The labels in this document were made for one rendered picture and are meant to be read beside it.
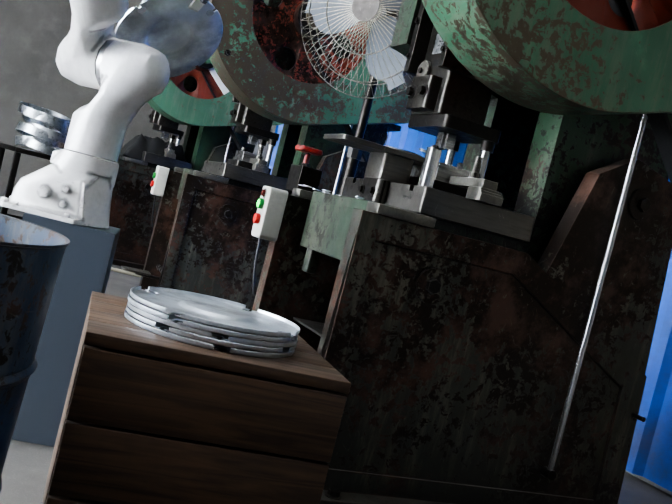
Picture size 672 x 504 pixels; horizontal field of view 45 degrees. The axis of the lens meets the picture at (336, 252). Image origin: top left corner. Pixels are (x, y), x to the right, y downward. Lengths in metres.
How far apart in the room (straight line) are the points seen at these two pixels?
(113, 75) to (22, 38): 6.72
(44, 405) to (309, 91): 1.92
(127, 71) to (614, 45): 0.96
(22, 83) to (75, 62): 6.62
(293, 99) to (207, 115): 1.75
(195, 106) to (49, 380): 3.37
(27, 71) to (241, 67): 5.33
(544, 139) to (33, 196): 1.16
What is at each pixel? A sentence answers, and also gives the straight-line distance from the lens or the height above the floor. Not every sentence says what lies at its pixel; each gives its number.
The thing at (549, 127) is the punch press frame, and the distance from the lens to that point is 2.04.
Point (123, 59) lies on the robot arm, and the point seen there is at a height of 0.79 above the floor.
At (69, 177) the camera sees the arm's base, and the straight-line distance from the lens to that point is 1.74.
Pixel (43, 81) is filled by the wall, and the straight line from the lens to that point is 8.41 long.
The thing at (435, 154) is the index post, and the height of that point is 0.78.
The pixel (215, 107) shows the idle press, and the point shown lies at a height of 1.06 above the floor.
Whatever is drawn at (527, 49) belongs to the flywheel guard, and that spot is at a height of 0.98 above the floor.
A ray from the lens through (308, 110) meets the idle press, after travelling 3.30.
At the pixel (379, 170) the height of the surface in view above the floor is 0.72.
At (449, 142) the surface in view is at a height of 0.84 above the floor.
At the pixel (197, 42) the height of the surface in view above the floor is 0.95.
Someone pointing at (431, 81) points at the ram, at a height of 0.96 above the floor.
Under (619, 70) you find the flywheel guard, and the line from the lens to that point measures 1.75.
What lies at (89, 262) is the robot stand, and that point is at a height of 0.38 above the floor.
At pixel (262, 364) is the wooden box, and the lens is 1.24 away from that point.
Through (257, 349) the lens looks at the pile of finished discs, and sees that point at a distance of 1.28.
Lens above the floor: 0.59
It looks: 2 degrees down
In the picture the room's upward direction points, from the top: 14 degrees clockwise
